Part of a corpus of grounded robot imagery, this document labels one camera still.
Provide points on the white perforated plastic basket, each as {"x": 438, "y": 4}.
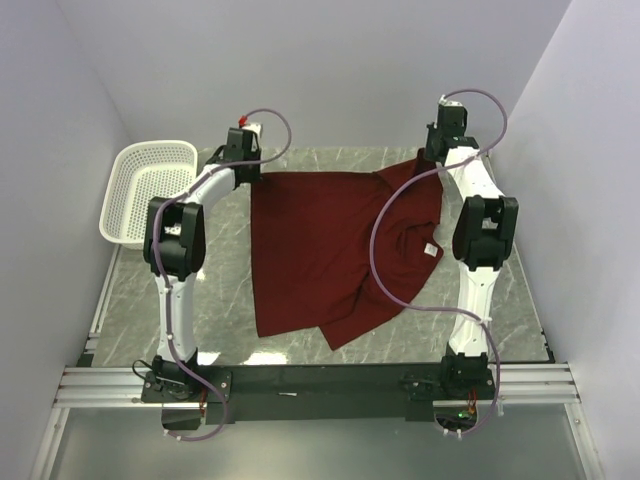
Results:
{"x": 141, "y": 172}

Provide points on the aluminium extrusion rail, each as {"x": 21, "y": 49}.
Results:
{"x": 88, "y": 387}

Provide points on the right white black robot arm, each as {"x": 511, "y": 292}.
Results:
{"x": 484, "y": 233}

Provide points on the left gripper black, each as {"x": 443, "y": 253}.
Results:
{"x": 252, "y": 173}

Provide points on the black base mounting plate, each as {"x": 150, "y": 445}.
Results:
{"x": 323, "y": 392}

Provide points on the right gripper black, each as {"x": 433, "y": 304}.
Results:
{"x": 434, "y": 151}

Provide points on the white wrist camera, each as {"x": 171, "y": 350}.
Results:
{"x": 445, "y": 101}
{"x": 255, "y": 127}

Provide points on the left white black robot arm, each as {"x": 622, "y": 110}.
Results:
{"x": 175, "y": 245}

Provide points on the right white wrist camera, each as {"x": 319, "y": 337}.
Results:
{"x": 445, "y": 101}

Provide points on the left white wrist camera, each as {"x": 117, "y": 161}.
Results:
{"x": 255, "y": 127}

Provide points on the dark red t-shirt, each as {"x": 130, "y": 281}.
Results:
{"x": 328, "y": 247}

